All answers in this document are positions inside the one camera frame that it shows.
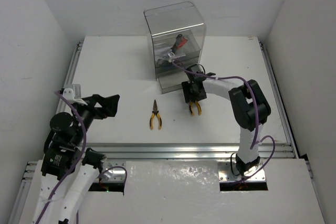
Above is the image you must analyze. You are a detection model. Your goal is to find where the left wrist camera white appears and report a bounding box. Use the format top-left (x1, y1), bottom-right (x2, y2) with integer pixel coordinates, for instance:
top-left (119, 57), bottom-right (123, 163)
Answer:
top-left (62, 84), bottom-right (87, 105)

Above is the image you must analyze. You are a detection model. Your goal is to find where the red handle adjustable wrench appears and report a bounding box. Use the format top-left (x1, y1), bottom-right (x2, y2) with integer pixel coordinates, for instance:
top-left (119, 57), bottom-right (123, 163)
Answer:
top-left (167, 34), bottom-right (188, 62)

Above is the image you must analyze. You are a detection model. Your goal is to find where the aluminium frame rail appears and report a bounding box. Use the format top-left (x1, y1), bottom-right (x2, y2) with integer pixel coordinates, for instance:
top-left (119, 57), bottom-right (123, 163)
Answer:
top-left (15, 39), bottom-right (314, 209)

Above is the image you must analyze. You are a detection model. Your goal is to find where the smoky top tray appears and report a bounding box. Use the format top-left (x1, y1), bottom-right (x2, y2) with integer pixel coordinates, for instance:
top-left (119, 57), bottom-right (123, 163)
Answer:
top-left (152, 29), bottom-right (204, 67)

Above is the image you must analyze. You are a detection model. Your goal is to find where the yellow long-nose pliers left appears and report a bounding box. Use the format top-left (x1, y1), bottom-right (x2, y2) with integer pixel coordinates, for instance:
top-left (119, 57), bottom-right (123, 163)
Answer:
top-left (150, 100), bottom-right (162, 130)

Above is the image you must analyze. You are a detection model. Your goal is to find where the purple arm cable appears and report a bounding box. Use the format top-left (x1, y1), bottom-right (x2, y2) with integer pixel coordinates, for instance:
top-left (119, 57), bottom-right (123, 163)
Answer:
top-left (172, 60), bottom-right (276, 183)
top-left (34, 89), bottom-right (128, 224)

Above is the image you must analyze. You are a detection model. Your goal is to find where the clear acrylic box cover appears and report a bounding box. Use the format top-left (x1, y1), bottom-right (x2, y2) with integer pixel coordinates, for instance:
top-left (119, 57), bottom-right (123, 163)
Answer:
top-left (143, 1), bottom-right (206, 78)

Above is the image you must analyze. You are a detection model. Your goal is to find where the black handle adjustable wrench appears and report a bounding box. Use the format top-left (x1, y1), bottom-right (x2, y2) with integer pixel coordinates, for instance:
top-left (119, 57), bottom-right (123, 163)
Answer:
top-left (157, 34), bottom-right (184, 65)

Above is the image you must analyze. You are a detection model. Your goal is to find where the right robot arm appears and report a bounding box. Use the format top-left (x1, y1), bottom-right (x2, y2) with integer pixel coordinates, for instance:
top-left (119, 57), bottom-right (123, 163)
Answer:
top-left (182, 64), bottom-right (271, 176)

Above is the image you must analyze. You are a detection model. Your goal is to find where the red clear screwdriver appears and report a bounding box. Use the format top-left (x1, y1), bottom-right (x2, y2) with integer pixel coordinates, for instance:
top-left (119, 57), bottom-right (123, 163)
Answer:
top-left (158, 63), bottom-right (175, 72)

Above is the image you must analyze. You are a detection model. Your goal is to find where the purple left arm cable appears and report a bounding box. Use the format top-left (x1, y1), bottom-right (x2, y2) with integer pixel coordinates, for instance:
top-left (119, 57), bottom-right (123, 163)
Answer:
top-left (34, 89), bottom-right (128, 224)

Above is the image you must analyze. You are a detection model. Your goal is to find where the smoky tray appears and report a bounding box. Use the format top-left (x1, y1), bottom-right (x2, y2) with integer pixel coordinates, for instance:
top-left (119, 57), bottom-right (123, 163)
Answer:
top-left (154, 57), bottom-right (200, 77)
top-left (152, 29), bottom-right (204, 67)
top-left (158, 72), bottom-right (188, 94)

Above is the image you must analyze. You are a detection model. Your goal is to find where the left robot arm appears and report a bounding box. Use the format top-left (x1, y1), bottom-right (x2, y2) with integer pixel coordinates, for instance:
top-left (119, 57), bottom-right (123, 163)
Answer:
top-left (32, 88), bottom-right (120, 223)

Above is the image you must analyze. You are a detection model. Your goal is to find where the smoky bottom tray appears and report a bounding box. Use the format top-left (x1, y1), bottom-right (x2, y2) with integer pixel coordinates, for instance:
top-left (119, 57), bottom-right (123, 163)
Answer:
top-left (158, 72), bottom-right (188, 94)

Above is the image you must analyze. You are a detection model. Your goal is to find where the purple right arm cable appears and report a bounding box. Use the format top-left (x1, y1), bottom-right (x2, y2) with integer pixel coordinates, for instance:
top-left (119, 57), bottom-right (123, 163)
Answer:
top-left (172, 60), bottom-right (276, 183)

